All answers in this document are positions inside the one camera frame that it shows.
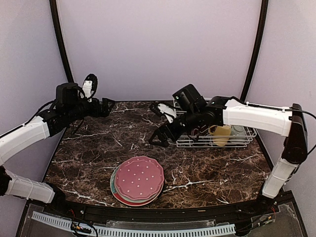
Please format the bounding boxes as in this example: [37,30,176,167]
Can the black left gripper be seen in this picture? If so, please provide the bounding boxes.
[66,96,115,122]

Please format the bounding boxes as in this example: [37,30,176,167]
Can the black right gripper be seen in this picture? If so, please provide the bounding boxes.
[149,107,200,147]

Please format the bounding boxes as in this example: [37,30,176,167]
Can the small red flower plate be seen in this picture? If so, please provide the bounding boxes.
[188,125,209,136]

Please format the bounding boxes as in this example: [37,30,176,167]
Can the pink dotted bowl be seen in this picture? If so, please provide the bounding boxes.
[114,156,164,201]

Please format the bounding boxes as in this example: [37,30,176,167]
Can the light teal flower plate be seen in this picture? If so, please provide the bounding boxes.
[115,166,164,202]

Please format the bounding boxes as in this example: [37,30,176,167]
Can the red teal flower plate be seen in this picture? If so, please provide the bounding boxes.
[110,167,161,207]

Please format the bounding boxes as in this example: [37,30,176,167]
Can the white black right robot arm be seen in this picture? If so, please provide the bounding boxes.
[149,84,310,214]

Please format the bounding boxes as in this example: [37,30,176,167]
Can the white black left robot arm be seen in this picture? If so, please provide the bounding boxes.
[0,79,115,215]

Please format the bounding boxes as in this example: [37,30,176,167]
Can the pale yellow mug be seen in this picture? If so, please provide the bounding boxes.
[208,125,232,147]

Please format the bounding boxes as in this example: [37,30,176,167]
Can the pale green glass cup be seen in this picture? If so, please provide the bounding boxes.
[231,125,246,137]

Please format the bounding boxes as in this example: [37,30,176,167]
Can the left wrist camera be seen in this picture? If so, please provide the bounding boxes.
[81,74,98,102]

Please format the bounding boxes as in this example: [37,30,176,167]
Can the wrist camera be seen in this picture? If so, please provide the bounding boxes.
[149,102,177,123]
[81,74,98,102]

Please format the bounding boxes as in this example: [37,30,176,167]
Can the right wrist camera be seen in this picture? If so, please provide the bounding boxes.
[149,102,177,123]

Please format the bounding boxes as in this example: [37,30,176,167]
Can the white wire dish rack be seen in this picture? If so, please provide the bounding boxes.
[172,100,257,148]

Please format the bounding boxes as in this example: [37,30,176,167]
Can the white slotted cable duct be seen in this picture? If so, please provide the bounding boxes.
[32,211,236,237]

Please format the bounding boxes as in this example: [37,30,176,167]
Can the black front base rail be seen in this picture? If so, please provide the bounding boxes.
[22,191,294,223]

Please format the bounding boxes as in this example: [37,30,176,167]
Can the right black frame post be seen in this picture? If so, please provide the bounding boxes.
[240,0,269,102]

